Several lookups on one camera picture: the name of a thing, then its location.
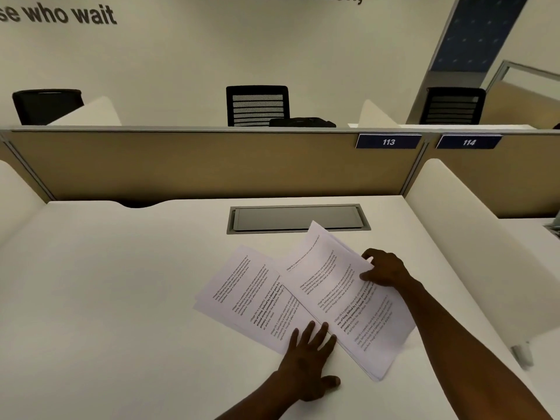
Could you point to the black solid office chair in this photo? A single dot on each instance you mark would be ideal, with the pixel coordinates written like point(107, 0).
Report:
point(43, 104)

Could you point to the beige partition panel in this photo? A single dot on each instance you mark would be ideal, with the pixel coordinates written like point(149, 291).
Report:
point(218, 170)
point(8, 156)
point(503, 183)

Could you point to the black slatted office chair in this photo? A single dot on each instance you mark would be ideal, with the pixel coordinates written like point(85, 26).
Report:
point(258, 90)
point(453, 92)

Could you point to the black bag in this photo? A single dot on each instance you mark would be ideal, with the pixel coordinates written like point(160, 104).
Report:
point(302, 122)

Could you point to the gathered stack of printed papers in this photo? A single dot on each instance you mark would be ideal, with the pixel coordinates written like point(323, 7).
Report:
point(245, 288)

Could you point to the white curved side divider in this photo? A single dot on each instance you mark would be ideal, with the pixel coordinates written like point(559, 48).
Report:
point(17, 201)
point(94, 113)
point(472, 240)
point(374, 115)

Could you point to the grey framed beige partition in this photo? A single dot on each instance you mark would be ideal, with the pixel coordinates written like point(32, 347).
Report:
point(525, 104)

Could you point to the person's right hand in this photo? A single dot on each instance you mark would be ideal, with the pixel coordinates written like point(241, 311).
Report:
point(389, 268)

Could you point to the blue dotted wall panel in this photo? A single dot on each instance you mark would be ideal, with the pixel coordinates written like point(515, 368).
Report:
point(477, 34)

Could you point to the person's right forearm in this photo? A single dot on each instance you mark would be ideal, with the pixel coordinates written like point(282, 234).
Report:
point(459, 345)

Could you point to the person's left hand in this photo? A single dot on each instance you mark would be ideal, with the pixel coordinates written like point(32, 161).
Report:
point(306, 367)

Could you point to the blue desk number plate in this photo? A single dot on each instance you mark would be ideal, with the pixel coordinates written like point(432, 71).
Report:
point(388, 142)
point(469, 142)

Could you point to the white desk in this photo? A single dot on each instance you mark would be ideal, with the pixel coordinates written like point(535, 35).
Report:
point(538, 249)
point(109, 301)

